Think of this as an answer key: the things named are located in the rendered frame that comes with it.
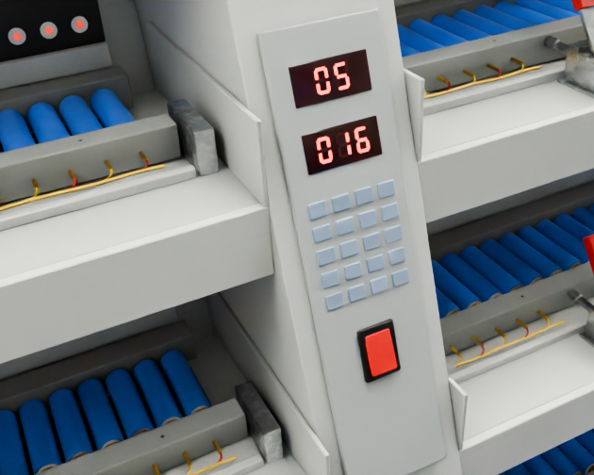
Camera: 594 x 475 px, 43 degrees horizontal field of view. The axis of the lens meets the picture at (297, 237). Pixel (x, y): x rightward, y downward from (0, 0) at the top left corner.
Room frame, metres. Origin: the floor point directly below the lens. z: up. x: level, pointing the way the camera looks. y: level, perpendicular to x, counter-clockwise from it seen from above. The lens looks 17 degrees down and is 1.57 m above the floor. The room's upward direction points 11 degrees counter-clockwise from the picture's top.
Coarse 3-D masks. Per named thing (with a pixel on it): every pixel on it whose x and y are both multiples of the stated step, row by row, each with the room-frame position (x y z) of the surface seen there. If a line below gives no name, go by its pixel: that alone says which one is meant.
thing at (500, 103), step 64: (448, 0) 0.63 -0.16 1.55; (512, 0) 0.64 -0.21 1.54; (576, 0) 0.51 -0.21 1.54; (448, 64) 0.51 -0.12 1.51; (512, 64) 0.54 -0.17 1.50; (576, 64) 0.51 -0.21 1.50; (448, 128) 0.46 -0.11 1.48; (512, 128) 0.46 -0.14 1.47; (576, 128) 0.47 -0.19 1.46; (448, 192) 0.44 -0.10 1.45; (512, 192) 0.46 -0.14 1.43
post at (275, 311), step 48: (144, 0) 0.55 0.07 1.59; (192, 0) 0.44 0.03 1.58; (240, 0) 0.39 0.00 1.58; (288, 0) 0.40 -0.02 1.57; (336, 0) 0.41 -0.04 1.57; (384, 0) 0.42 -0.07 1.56; (192, 48) 0.46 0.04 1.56; (240, 48) 0.39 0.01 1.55; (240, 96) 0.40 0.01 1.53; (288, 192) 0.40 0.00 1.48; (288, 240) 0.39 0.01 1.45; (240, 288) 0.48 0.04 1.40; (288, 288) 0.39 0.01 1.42; (432, 288) 0.42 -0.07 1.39; (288, 336) 0.41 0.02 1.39; (432, 336) 0.42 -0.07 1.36; (288, 384) 0.42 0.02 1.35
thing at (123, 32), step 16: (112, 0) 0.57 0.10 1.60; (128, 0) 0.58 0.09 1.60; (112, 16) 0.57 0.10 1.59; (128, 16) 0.58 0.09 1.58; (112, 32) 0.57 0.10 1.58; (128, 32) 0.58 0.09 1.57; (112, 48) 0.57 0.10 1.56; (128, 48) 0.57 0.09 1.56; (144, 48) 0.58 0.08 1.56; (112, 64) 0.57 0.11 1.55; (128, 64) 0.57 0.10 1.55; (144, 64) 0.58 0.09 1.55; (48, 80) 0.55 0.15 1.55; (144, 80) 0.58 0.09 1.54; (464, 224) 0.67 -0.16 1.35; (192, 304) 0.58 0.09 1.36; (176, 320) 0.57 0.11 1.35; (192, 320) 0.57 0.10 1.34; (208, 320) 0.58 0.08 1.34; (128, 336) 0.56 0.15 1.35; (80, 352) 0.54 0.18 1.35
